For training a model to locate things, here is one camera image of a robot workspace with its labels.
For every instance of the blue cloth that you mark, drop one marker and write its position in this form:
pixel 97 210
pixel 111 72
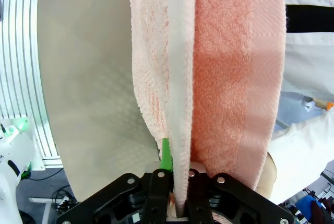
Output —
pixel 306 205

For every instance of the white power strip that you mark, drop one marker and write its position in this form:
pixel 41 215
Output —
pixel 65 200

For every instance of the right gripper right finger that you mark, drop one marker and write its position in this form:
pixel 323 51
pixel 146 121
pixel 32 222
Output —
pixel 198 195

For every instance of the aluminium profile frame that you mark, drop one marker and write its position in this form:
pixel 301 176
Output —
pixel 18 64

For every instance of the white metal table foot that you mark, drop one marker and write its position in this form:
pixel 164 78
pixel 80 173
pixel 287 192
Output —
pixel 43 203

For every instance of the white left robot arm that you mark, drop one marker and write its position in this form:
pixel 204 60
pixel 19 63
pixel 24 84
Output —
pixel 13 156

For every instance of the person's left hand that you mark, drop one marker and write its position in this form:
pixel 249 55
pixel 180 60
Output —
pixel 268 179

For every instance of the person in white shirt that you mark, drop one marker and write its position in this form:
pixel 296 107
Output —
pixel 308 64

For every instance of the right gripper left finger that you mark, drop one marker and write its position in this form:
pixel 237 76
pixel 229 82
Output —
pixel 159 190

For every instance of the pink terry towel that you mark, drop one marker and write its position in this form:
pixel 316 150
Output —
pixel 229 64

